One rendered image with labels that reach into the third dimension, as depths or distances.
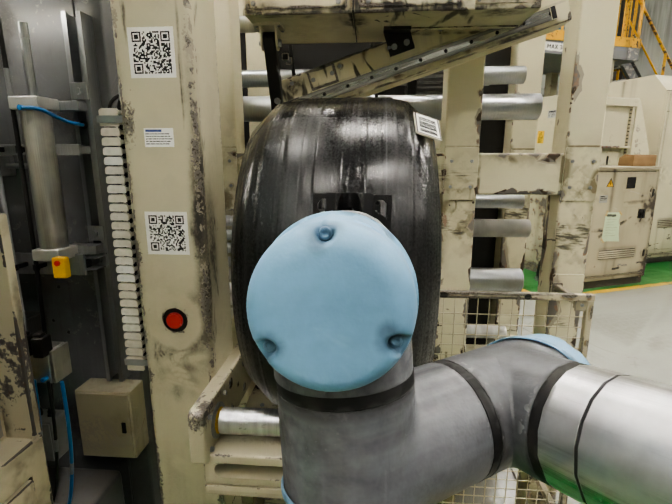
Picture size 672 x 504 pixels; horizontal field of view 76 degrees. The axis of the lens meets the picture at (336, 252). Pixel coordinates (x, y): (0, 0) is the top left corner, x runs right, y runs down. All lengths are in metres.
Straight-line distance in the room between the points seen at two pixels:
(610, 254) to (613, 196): 0.60
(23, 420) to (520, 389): 0.78
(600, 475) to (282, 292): 0.18
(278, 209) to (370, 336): 0.40
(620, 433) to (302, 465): 0.15
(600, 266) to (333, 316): 5.10
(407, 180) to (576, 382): 0.36
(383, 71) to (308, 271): 0.97
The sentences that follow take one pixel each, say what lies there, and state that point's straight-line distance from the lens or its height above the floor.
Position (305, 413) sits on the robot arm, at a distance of 0.22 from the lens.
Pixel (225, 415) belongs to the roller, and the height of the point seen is 0.92.
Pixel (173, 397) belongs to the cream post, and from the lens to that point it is 0.92.
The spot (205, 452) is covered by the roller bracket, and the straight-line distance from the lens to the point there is 0.81.
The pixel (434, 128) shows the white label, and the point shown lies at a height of 1.39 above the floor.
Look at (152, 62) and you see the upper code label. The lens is 0.81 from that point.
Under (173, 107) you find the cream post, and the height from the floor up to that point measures 1.43.
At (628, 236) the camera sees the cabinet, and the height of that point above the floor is 0.53.
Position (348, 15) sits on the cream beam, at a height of 1.64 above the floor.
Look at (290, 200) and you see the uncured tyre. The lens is 0.56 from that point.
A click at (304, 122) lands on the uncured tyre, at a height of 1.40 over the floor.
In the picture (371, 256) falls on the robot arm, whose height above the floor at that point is 1.31.
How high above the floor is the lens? 1.35
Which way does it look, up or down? 13 degrees down
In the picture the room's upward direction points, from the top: straight up
